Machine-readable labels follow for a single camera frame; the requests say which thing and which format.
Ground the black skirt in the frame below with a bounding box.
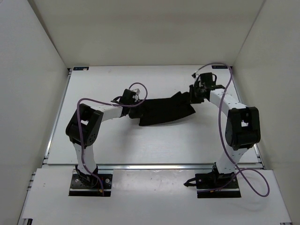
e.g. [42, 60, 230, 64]
[139, 91, 195, 126]

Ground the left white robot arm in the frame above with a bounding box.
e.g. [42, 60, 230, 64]
[66, 88, 143, 193]

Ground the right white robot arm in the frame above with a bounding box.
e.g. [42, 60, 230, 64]
[189, 73, 261, 188]

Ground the right blue corner label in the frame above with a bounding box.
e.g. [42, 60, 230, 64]
[211, 65, 228, 69]

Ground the blue corner label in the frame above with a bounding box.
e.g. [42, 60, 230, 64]
[211, 65, 228, 69]
[73, 67, 89, 71]

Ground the left blue corner label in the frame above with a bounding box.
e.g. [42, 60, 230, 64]
[73, 67, 89, 71]

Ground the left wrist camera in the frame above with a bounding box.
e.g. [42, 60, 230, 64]
[130, 88, 140, 97]

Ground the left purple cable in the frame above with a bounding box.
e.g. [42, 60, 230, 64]
[76, 82, 148, 193]

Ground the purple cable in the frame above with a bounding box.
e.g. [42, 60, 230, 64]
[193, 62, 270, 197]
[76, 82, 148, 193]

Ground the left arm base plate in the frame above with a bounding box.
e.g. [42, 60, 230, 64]
[68, 165, 113, 197]

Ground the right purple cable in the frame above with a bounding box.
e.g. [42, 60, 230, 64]
[193, 62, 270, 197]

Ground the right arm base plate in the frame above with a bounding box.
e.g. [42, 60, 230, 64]
[184, 170, 241, 199]

